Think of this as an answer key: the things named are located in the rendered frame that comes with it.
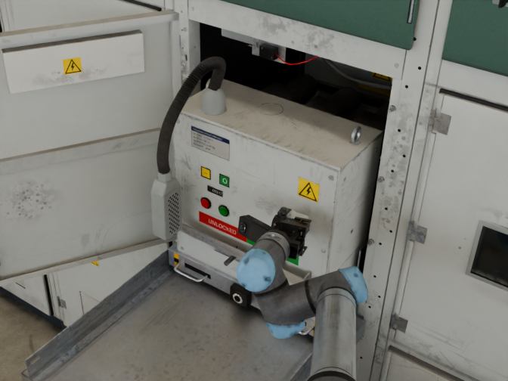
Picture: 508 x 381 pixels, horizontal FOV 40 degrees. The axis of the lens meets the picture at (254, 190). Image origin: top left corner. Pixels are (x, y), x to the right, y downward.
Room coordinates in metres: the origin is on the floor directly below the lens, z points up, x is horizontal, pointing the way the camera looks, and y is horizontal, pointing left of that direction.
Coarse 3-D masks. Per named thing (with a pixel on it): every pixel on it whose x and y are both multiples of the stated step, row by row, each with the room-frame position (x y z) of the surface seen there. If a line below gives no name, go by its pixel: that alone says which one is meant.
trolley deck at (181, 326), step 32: (160, 288) 1.50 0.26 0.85; (192, 288) 1.51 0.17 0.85; (128, 320) 1.37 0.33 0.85; (160, 320) 1.37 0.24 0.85; (192, 320) 1.38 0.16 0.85; (224, 320) 1.38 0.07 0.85; (256, 320) 1.39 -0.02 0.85; (96, 352) 1.25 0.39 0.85; (128, 352) 1.25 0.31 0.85; (160, 352) 1.26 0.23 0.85; (192, 352) 1.26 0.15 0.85; (224, 352) 1.26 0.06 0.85; (256, 352) 1.27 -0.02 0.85; (288, 352) 1.27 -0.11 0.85
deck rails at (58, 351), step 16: (160, 256) 1.57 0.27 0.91; (144, 272) 1.51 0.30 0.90; (160, 272) 1.56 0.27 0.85; (128, 288) 1.45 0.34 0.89; (144, 288) 1.49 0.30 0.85; (96, 304) 1.35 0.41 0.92; (112, 304) 1.40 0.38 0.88; (128, 304) 1.43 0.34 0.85; (80, 320) 1.30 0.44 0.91; (96, 320) 1.34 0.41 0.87; (112, 320) 1.36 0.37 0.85; (64, 336) 1.25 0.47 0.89; (80, 336) 1.29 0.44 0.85; (96, 336) 1.30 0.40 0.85; (48, 352) 1.21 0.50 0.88; (64, 352) 1.24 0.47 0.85; (32, 368) 1.16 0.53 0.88; (48, 368) 1.19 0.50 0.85; (304, 368) 1.18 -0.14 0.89
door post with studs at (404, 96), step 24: (432, 0) 1.38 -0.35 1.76; (408, 72) 1.40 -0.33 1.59; (408, 96) 1.39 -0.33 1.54; (408, 120) 1.39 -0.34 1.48; (384, 144) 1.42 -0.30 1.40; (408, 144) 1.38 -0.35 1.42; (384, 168) 1.41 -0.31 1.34; (384, 192) 1.40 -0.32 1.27; (384, 216) 1.40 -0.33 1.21; (384, 240) 1.39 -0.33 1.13; (384, 264) 1.39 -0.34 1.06; (384, 288) 1.38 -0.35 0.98; (360, 312) 1.41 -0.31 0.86; (360, 360) 1.40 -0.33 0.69
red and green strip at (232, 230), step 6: (204, 216) 1.53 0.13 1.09; (210, 216) 1.51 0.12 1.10; (204, 222) 1.53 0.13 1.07; (210, 222) 1.51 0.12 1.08; (216, 222) 1.50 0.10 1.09; (222, 222) 1.49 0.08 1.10; (216, 228) 1.50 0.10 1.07; (222, 228) 1.49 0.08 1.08; (228, 228) 1.48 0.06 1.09; (234, 228) 1.47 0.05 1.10; (234, 234) 1.47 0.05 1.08; (246, 240) 1.45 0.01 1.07; (288, 258) 1.38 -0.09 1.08
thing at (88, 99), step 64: (0, 64) 1.57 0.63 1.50; (64, 64) 1.61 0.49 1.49; (128, 64) 1.68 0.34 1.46; (0, 128) 1.56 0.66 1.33; (64, 128) 1.63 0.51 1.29; (128, 128) 1.71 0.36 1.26; (0, 192) 1.54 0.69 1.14; (64, 192) 1.62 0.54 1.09; (128, 192) 1.70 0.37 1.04; (0, 256) 1.52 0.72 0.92; (64, 256) 1.60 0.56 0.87
